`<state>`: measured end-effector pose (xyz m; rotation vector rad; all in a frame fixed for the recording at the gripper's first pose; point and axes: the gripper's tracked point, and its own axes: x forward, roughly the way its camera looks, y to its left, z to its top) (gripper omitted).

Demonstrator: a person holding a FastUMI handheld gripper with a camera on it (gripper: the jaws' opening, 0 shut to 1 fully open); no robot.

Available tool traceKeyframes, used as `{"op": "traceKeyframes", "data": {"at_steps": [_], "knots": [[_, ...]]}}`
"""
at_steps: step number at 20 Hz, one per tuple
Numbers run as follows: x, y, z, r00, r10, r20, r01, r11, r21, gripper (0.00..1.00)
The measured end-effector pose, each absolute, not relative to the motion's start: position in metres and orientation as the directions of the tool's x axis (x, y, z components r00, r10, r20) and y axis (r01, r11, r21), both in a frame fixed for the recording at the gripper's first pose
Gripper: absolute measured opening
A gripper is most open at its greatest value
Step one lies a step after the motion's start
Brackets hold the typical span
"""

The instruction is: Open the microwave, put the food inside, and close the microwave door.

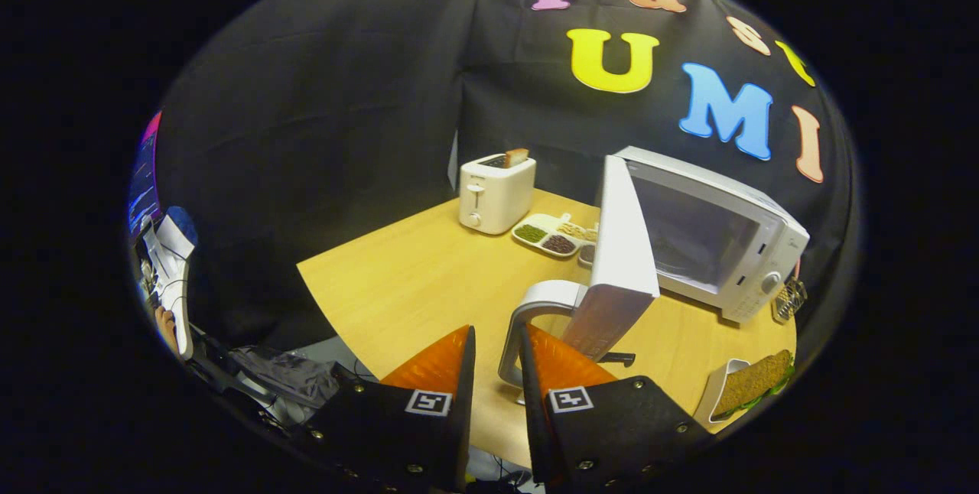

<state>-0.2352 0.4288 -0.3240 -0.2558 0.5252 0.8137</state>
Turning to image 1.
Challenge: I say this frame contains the cream toaster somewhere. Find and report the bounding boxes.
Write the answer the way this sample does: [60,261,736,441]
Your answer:
[459,154,537,236]

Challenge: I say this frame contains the white microwave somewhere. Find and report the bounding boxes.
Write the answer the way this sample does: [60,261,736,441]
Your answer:
[499,146,810,388]

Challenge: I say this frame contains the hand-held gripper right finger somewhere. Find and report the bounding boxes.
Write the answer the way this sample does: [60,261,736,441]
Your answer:
[520,323,716,491]

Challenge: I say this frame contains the wire mesh holder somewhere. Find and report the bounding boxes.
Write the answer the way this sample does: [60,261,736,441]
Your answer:
[772,278,808,324]

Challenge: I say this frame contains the white rectangular plate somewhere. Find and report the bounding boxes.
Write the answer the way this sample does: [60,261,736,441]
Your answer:
[692,358,796,426]

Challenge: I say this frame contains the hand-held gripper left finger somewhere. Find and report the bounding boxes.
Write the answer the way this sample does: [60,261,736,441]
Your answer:
[294,326,476,491]

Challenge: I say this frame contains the white divided snack tray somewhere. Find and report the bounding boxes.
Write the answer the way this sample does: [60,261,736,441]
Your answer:
[511,213,601,262]

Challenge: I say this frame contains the clear plastic bag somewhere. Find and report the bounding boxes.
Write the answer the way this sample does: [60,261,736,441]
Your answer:
[229,347,339,407]

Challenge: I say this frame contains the computer monitor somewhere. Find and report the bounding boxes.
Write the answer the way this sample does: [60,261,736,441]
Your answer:
[128,112,163,239]

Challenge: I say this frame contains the white paper sheets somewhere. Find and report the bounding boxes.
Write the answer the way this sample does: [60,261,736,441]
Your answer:
[141,207,196,361]

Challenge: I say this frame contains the black backdrop cloth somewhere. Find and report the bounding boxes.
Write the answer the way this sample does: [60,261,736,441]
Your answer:
[126,0,857,357]

